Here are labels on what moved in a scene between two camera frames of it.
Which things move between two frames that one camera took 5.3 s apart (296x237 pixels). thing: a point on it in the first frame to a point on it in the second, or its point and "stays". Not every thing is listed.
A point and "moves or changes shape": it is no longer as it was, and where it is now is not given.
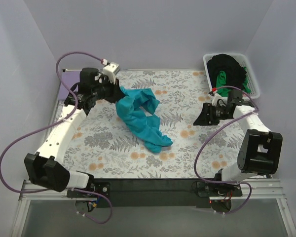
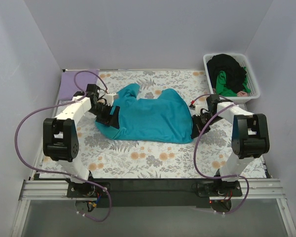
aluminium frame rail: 266,189 stays
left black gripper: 114,91 to 106,113
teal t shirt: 146,128 moves or changes shape
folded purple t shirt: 71,78 stays
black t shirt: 235,73 stays
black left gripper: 155,192 stays
